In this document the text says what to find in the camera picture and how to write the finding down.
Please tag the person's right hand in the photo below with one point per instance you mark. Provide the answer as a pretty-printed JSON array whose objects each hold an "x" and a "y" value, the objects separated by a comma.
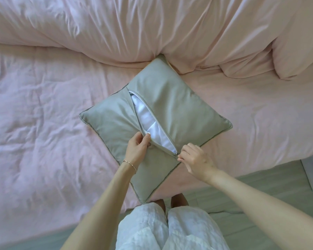
[{"x": 197, "y": 162}]

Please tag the person's left hand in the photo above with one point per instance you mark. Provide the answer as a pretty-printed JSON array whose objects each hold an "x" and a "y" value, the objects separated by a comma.
[{"x": 135, "y": 151}]

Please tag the white cushion insert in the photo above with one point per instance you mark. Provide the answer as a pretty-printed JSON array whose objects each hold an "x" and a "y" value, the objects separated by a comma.
[{"x": 148, "y": 119}]

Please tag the grey-green cushion cover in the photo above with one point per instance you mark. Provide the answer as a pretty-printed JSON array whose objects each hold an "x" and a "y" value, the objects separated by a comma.
[{"x": 177, "y": 106}]

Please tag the person's right forearm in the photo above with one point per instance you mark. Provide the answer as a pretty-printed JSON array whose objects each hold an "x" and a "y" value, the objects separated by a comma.
[{"x": 263, "y": 205}]

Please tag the person's left forearm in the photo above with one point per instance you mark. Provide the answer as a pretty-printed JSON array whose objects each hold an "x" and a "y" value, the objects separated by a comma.
[{"x": 101, "y": 208}]

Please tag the person's white trousers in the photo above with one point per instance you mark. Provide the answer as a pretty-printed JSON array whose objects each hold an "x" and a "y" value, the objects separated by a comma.
[{"x": 146, "y": 229}]

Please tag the plain pink pillow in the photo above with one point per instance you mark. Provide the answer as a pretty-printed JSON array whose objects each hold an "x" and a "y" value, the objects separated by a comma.
[{"x": 300, "y": 36}]

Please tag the pink bed sheet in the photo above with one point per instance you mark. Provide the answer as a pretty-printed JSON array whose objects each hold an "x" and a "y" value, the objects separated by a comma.
[{"x": 41, "y": 114}]

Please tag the pink duvet with white ruffle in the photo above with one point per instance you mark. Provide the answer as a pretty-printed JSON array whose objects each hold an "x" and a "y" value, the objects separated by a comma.
[{"x": 120, "y": 23}]

